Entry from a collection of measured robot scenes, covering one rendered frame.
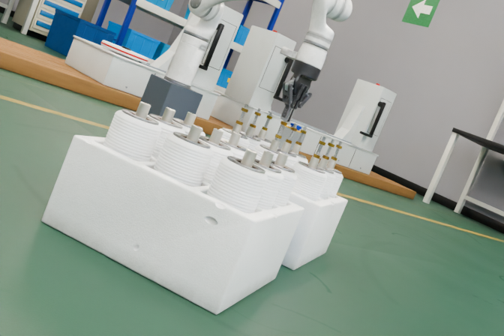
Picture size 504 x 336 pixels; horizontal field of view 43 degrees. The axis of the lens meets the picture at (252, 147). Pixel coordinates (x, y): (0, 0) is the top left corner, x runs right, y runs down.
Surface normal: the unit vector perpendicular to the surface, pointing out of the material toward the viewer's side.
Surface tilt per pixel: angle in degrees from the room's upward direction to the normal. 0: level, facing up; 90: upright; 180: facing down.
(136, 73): 90
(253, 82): 90
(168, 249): 90
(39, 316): 0
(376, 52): 90
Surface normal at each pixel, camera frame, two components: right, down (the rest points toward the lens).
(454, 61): -0.70, -0.22
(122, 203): -0.29, -0.04
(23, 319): 0.38, -0.92
